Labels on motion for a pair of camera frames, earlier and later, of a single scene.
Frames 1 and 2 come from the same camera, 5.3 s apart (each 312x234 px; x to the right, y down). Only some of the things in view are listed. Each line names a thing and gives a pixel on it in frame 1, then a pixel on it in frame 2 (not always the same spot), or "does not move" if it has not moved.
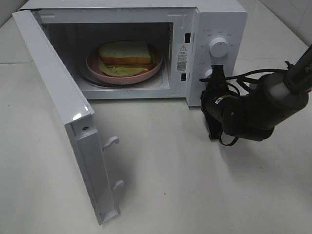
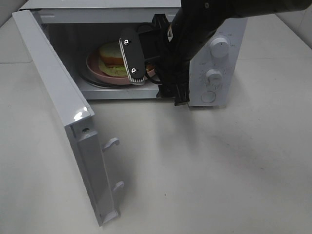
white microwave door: (69, 98) does not move
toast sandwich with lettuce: (119, 58) does not move
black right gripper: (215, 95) → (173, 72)
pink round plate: (92, 64) does not move
